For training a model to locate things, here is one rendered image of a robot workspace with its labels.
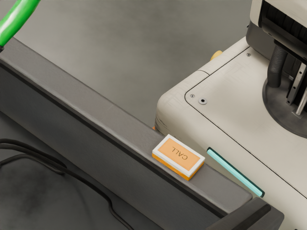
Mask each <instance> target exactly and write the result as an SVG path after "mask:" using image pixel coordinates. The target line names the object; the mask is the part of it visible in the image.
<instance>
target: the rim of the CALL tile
mask: <svg viewBox="0 0 307 230"><path fill-rule="evenodd" d="M169 138H170V139H172V140H174V141H175V142H177V143H178V144H180V145H181V146H183V147H184V148H186V149H187V150H189V151H190V152H192V153H194V154H195V155H197V156H198V157H199V158H200V160H199V161H198V162H197V163H196V164H195V165H194V166H193V167H192V169H191V170H190V171H187V170H186V169H184V168H183V167H182V166H180V165H179V164H177V163H175V162H174V161H173V160H171V159H170V158H168V157H167V156H165V155H164V154H162V153H161V152H159V151H158V149H159V148H160V147H161V146H162V145H163V144H164V143H165V142H166V141H167V140H168V139H169ZM152 153H153V154H155V155H156V156H158V157H159V158H161V159H162V160H164V161H165V162H167V163H168V164H169V165H171V166H173V167H174V168H176V169H177V170H179V171H180V172H181V173H183V174H184V175H186V176H187V177H190V176H191V175H192V174H193V173H194V171H195V170H196V169H197V168H198V167H199V166H200V165H201V164H202V163H203V162H204V160H205V158H204V157H203V156H202V155H200V154H199V153H197V152H195V151H194V150H192V149H191V148H189V147H188V146H186V145H185V144H183V143H182V142H180V141H179V140H177V139H175V138H174V137H173V136H171V135H169V134H168V135H167V136H166V137H165V138H164V139H163V140H162V141H161V142H160V143H159V144H158V145H157V146H156V147H155V148H154V149H153V152H152Z"/></svg>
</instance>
